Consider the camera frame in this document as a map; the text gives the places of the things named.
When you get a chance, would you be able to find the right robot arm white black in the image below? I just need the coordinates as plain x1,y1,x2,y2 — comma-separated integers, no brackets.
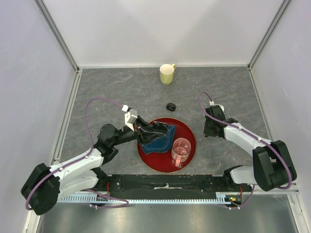
203,105,297,192

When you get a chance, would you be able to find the right aluminium frame post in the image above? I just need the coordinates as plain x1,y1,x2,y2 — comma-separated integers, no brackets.
247,0,292,70

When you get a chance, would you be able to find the left aluminium frame post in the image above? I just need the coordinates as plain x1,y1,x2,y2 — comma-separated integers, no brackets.
34,0,80,73

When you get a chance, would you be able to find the slotted cable duct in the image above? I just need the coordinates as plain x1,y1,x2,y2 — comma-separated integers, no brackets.
58,192,241,205

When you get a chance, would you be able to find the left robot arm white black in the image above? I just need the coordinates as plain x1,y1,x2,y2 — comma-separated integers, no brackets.
21,116,175,216

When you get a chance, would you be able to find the aluminium frame post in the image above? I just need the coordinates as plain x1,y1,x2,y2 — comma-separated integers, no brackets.
247,0,292,70
34,0,80,73

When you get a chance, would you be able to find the pink glass mug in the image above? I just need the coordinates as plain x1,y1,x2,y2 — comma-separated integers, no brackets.
172,137,191,167

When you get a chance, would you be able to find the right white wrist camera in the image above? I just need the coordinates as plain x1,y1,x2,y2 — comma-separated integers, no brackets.
209,100,225,112

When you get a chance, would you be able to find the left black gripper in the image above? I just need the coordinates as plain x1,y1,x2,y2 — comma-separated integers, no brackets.
111,115,164,146

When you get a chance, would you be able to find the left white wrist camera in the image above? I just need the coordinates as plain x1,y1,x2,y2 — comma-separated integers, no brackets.
122,105,138,131

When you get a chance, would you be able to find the round red tray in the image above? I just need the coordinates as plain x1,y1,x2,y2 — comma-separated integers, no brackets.
137,117,196,173

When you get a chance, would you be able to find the black earbud case gold rim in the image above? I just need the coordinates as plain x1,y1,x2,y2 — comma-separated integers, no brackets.
166,103,176,112

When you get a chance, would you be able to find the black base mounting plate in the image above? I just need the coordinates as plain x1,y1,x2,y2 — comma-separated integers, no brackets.
92,174,252,200

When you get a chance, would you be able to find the blue leaf-shaped dish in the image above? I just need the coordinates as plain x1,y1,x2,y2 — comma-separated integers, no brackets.
141,125,175,154

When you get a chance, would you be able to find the yellow-green ceramic mug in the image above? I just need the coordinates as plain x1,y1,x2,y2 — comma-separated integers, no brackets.
159,64,175,85

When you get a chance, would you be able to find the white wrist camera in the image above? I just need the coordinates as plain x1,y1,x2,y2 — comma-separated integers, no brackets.
122,105,138,131
209,100,225,112

